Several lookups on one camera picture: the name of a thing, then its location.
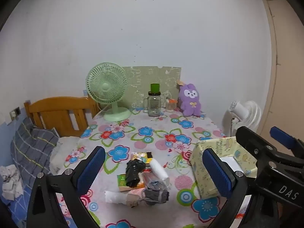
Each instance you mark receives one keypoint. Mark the wall socket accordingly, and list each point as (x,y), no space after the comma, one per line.
(15,112)

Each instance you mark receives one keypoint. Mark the grey sock roll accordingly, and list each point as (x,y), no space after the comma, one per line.
(156,196)

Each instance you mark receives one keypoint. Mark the green and orange packet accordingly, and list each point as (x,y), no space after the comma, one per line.
(122,180)

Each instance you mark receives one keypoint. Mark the purple plush rabbit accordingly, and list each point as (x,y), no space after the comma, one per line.
(190,99)

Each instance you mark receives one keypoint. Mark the green patterned board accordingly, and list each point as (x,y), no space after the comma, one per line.
(142,78)

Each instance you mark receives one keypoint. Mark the floral tablecloth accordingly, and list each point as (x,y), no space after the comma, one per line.
(147,144)

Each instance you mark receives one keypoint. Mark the yellow patterned storage box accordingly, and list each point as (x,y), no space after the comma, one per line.
(201,182)

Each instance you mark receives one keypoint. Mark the white cloth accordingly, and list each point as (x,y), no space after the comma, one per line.
(158,168)
(10,185)

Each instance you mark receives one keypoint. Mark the white sock roll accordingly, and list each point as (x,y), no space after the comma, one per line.
(114,196)

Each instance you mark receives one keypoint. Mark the yellow printed box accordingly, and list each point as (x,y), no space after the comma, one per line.
(140,156)

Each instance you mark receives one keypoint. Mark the glass jar with green lid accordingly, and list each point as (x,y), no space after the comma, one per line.
(154,104)

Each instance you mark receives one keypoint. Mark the wooden headboard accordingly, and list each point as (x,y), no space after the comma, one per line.
(59,109)

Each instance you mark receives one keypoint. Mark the beige door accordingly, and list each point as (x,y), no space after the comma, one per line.
(285,76)

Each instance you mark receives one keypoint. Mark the white card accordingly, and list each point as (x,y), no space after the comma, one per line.
(229,162)

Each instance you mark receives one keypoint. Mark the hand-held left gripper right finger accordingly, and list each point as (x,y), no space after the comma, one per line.
(218,175)

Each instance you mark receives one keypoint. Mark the small jar with orange lid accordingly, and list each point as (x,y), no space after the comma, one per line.
(171,106)

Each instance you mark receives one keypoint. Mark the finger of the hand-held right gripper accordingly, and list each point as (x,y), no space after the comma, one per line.
(249,140)
(282,135)

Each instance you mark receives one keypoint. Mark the green desk fan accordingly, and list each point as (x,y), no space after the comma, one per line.
(105,86)

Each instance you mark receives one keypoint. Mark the blue checked bed sheet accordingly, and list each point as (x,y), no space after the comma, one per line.
(14,209)

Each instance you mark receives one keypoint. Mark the pink packet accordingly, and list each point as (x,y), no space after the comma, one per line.
(134,198)

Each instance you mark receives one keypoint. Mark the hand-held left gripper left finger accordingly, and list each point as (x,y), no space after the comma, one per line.
(91,168)

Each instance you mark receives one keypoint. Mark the black cloth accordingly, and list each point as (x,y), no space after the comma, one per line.
(133,173)

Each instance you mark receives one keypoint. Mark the grey plaid pillow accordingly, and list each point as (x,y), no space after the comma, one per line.
(30,147)

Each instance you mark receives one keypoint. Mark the crumpled white cloth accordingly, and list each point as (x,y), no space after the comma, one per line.
(10,185)

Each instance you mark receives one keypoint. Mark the white fan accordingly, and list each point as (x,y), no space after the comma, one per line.
(247,114)

